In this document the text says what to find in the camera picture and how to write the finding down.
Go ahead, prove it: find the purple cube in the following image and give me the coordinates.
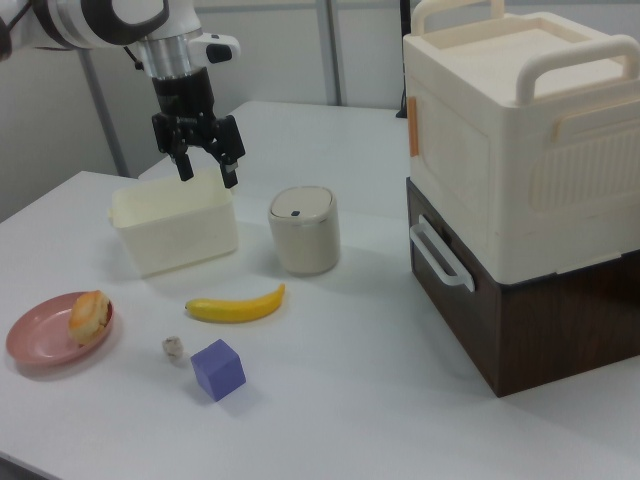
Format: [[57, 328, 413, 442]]
[[190, 338, 248, 403]]

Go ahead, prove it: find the white toaster oven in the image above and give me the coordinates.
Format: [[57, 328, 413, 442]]
[[405, 176, 640, 399]]

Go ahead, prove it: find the yellow banana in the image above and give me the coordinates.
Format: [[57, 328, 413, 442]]
[[183, 283, 287, 324]]

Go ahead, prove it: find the black upright post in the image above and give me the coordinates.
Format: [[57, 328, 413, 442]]
[[396, 0, 415, 120]]

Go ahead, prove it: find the cream open plastic bin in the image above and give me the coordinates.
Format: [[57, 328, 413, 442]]
[[108, 167, 239, 279]]

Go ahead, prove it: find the grey metal frame pole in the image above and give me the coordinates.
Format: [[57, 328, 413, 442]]
[[326, 0, 347, 107]]

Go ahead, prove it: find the orange latch strip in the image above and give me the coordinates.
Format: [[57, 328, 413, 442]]
[[406, 97, 420, 158]]

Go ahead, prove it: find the pink plate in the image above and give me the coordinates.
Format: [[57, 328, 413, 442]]
[[5, 292, 116, 366]]

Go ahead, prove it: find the cream storage box with handles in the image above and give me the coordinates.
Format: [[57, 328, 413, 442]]
[[402, 0, 640, 287]]

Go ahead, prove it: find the small beige lidded trash can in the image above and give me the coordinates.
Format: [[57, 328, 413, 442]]
[[267, 185, 342, 277]]

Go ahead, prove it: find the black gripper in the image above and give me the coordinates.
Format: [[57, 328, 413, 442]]
[[149, 66, 248, 190]]

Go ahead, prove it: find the toasted bread piece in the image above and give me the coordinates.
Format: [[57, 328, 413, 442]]
[[68, 290, 112, 348]]

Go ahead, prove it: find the white drawer handle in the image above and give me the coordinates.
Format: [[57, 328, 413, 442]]
[[409, 214, 476, 293]]

